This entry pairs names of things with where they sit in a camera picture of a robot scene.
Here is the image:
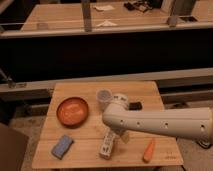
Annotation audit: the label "clear plastic cup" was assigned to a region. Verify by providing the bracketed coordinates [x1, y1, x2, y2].
[96, 89, 112, 111]

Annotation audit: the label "white paper on bench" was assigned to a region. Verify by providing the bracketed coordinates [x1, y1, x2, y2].
[93, 5, 115, 11]

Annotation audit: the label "blue sponge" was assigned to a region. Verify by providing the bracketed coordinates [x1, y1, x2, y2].
[51, 135, 74, 159]

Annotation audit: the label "orange carrot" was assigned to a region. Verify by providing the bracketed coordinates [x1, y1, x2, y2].
[143, 139, 155, 163]

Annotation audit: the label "orange ceramic bowl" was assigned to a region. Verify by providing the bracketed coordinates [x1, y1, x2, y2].
[56, 97, 89, 127]

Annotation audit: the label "black tools on bench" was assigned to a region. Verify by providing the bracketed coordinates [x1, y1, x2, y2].
[123, 0, 153, 13]

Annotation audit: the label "folded white paper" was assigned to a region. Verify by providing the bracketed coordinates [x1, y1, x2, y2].
[96, 20, 117, 27]

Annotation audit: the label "white bottle with label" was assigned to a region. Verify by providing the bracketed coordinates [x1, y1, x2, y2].
[99, 129, 116, 159]

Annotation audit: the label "metal clamp on rail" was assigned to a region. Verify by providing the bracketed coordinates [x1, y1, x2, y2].
[0, 68, 27, 88]

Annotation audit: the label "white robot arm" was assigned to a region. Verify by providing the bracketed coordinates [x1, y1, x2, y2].
[102, 94, 213, 144]

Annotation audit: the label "wooden cutting board table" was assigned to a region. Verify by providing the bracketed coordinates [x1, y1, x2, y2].
[32, 81, 183, 169]

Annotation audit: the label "black rectangular block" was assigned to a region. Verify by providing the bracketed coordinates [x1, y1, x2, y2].
[129, 102, 143, 110]

